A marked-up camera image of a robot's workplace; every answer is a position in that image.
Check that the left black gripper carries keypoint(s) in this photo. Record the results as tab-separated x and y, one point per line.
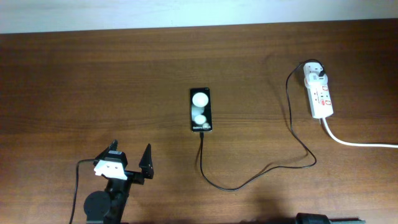
145	165

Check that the black Galaxy flip phone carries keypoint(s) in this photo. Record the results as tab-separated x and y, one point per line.
200	110

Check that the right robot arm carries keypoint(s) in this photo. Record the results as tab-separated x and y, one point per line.
308	218

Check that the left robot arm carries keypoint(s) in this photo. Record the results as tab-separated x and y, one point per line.
107	206

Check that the white USB charger plug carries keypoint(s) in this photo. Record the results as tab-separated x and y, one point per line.
315	75

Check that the white power strip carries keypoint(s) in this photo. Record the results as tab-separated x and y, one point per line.
320	101

